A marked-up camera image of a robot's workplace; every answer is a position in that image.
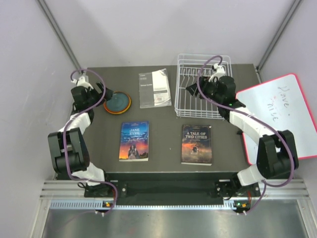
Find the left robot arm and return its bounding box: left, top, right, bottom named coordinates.
left=48, top=82, right=114, bottom=197

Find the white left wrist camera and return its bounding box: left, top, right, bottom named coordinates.
left=71, top=75, right=93, bottom=89

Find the Tale of Two Cities book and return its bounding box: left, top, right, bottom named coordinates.
left=181, top=125, right=212, bottom=166

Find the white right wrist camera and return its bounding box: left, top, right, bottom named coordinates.
left=209, top=63, right=226, bottom=82

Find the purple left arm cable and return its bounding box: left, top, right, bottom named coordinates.
left=63, top=69, right=117, bottom=215

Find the Jane Eyre book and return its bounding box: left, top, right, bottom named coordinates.
left=119, top=121, right=149, bottom=162

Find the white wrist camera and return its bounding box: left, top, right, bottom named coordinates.
left=209, top=63, right=226, bottom=82
left=71, top=75, right=93, bottom=89

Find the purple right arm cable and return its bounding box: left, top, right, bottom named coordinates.
left=198, top=55, right=296, bottom=215

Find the pink framed whiteboard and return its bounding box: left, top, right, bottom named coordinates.
left=236, top=73, right=317, bottom=160

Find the Canon setup guide booklet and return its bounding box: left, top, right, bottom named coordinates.
left=139, top=68, right=171, bottom=109

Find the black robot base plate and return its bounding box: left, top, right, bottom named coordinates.
left=84, top=180, right=261, bottom=198

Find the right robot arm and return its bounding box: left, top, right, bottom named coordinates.
left=186, top=76, right=299, bottom=196

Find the white wire dish rack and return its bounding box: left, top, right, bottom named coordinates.
left=174, top=54, right=223, bottom=119

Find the aluminium front rail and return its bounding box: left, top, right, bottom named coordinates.
left=40, top=179, right=310, bottom=212

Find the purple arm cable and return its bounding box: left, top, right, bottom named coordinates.
left=63, top=69, right=117, bottom=215
left=198, top=55, right=296, bottom=215

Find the black plate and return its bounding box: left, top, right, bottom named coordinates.
left=105, top=91, right=131, bottom=112

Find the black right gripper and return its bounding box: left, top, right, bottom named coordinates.
left=186, top=76, right=223, bottom=105

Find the orange plate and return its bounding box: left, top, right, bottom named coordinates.
left=103, top=92, right=132, bottom=115

